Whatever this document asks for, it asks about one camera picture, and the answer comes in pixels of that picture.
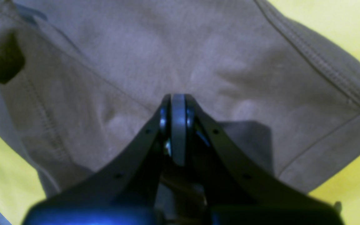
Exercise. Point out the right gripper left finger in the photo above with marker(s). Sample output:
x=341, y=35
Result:
x=124, y=192

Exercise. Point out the yellow table cloth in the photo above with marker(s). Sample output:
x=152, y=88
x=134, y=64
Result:
x=355, y=37

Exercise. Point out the brown T-shirt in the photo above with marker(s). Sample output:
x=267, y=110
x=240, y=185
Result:
x=175, y=112

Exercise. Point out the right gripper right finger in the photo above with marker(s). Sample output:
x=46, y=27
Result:
x=237, y=191

